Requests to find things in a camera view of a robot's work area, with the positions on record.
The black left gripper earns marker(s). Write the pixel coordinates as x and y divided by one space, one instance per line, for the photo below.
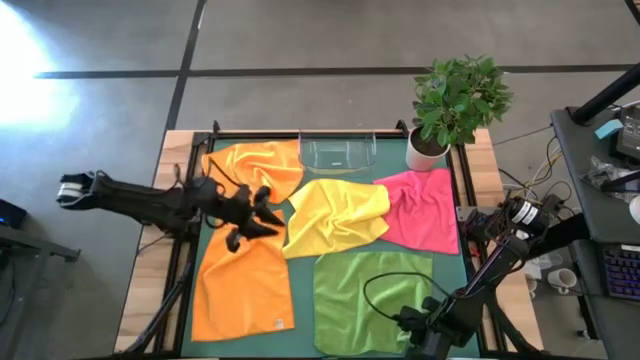
240 207

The white plastic bag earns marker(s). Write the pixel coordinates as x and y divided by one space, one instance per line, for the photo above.
550 260

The black power adapter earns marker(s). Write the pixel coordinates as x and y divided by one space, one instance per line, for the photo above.
552 204

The black floor stand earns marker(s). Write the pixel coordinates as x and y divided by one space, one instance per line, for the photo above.
30 245

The black device with blue light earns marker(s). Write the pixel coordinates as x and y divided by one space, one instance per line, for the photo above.
10 215

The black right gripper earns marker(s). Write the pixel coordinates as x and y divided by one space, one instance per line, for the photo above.
430 335

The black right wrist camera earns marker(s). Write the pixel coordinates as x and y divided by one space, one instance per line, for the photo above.
431 304

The white mug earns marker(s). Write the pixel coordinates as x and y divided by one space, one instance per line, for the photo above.
562 280

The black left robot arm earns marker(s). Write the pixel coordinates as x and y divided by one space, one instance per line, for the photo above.
150 205

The black slanted pole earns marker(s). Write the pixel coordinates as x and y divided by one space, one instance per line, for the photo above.
607 95

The yellow microfiber towel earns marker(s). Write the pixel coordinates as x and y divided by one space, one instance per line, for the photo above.
335 215

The black box device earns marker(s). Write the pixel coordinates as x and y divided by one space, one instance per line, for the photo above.
630 135

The black backlit keyboard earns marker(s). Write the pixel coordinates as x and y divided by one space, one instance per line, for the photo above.
622 272

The teal sticky note pad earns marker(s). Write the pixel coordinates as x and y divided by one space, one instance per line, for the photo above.
608 129

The black desk crossbar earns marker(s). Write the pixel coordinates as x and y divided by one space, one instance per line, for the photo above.
562 237

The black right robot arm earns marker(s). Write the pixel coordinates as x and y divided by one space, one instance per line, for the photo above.
492 260

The white plant pot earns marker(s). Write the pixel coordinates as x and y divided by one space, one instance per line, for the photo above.
417 157

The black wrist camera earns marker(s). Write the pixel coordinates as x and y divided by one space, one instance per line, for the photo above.
431 304
233 241

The orange microfiber towel with label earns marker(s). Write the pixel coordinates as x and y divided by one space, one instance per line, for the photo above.
240 290

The pink microfiber towel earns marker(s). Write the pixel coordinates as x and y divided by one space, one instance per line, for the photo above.
425 210

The clear plastic bin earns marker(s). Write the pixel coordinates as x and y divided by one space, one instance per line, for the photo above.
337 152

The grey metal bracket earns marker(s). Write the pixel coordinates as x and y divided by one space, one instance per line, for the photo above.
463 212

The green leafy plant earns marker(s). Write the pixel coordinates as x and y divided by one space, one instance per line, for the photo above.
457 100

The black side desk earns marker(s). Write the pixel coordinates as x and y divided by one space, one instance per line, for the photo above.
580 165

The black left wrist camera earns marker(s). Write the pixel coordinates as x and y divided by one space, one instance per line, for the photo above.
233 241

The crumpled clear plastic bag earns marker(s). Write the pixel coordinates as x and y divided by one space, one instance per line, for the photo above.
602 172

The white round cup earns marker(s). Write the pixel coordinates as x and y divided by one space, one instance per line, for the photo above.
636 210

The green microfiber towel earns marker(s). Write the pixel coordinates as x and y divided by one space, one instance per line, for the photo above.
350 300

